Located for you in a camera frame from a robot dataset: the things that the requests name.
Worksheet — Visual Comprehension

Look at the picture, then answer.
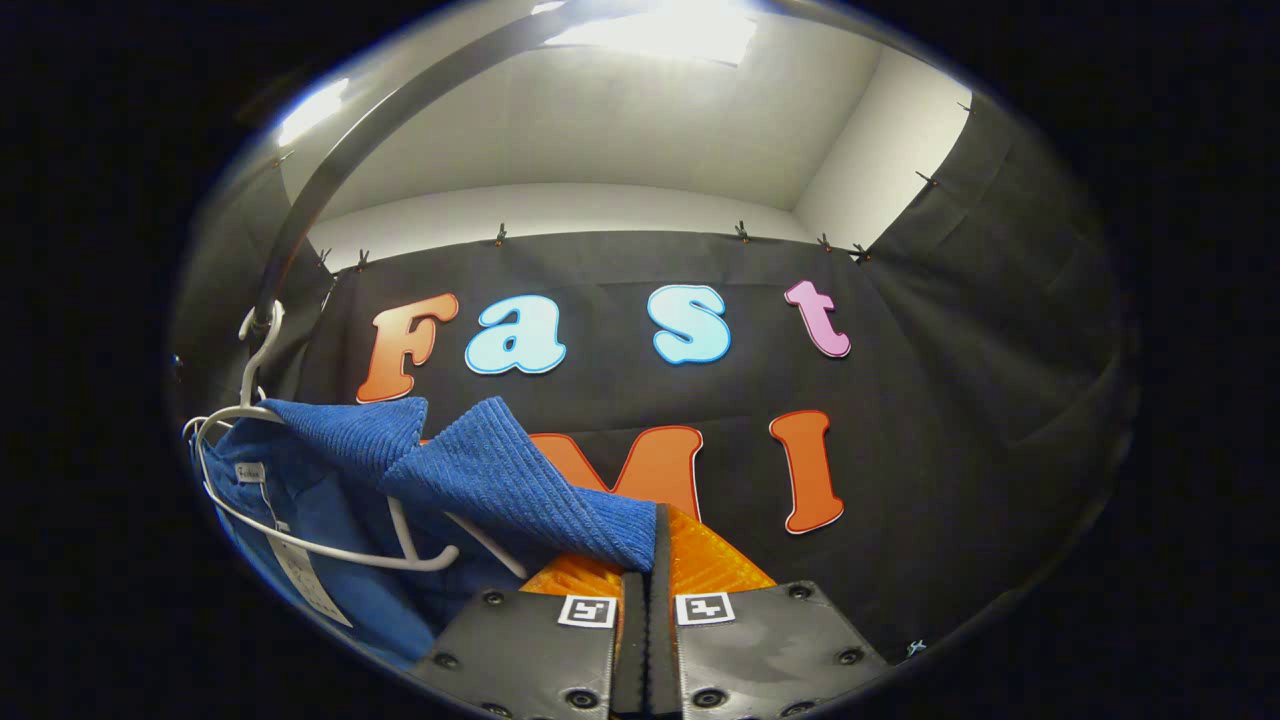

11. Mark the ceiling light panel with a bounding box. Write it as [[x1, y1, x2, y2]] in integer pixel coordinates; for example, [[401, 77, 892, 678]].
[[545, 3, 759, 67], [276, 76, 353, 148]]

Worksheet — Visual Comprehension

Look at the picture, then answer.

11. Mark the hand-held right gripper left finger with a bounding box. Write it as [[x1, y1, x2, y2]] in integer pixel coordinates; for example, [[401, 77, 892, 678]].
[[415, 555, 651, 720]]

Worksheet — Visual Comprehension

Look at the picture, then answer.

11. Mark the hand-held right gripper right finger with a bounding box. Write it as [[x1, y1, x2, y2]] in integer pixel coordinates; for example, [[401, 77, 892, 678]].
[[650, 503, 891, 720]]

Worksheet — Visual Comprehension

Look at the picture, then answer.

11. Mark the white plastic clothes hanger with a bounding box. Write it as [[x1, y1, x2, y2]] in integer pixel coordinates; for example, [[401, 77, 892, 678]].
[[183, 298, 531, 581]]

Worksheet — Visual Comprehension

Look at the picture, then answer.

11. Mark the black clothes rack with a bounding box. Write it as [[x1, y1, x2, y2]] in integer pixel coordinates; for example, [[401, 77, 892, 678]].
[[250, 0, 801, 331]]

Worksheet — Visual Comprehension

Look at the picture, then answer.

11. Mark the blue corduroy jacket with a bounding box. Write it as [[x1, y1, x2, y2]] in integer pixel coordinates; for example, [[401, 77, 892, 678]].
[[190, 395, 661, 671]]

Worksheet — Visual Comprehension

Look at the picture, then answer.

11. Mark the row of small backdrop clips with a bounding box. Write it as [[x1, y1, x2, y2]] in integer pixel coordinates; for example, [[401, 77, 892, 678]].
[[315, 95, 976, 273]]

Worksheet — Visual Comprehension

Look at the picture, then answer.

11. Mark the black backdrop cloth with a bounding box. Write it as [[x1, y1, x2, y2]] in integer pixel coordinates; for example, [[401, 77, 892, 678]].
[[170, 90, 1141, 661]]

